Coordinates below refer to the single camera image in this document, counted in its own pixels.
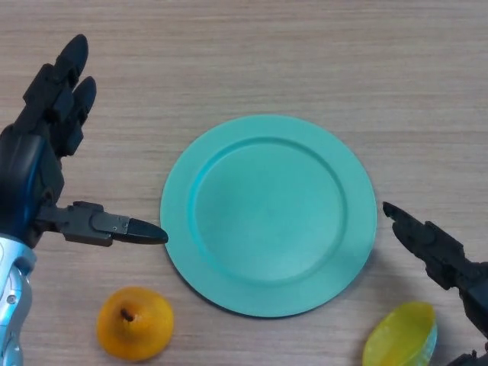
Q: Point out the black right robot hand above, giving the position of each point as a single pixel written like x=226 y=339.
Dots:
x=446 y=259

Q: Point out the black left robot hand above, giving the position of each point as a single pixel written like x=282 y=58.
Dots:
x=30 y=175

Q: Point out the yellow starfruit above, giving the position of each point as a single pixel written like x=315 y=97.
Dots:
x=400 y=335

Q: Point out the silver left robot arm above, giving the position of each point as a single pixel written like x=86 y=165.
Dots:
x=13 y=305

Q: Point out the teal green round plate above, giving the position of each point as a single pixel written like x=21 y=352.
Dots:
x=267 y=217

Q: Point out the orange yellow pear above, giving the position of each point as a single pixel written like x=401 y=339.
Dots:
x=145 y=331

